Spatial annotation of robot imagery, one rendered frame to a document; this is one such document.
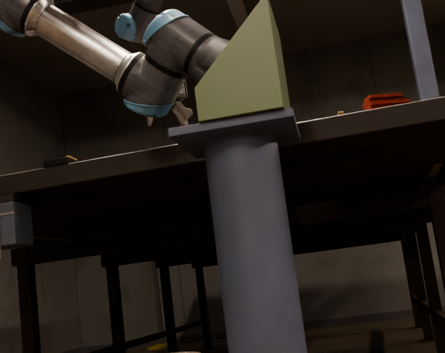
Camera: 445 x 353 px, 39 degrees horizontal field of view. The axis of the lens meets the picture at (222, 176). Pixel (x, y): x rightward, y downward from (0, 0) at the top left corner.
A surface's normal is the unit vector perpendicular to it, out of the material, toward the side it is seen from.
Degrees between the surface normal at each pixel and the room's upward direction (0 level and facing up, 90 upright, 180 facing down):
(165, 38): 108
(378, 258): 90
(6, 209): 90
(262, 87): 90
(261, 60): 90
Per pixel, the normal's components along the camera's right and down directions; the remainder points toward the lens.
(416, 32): -0.23, -0.15
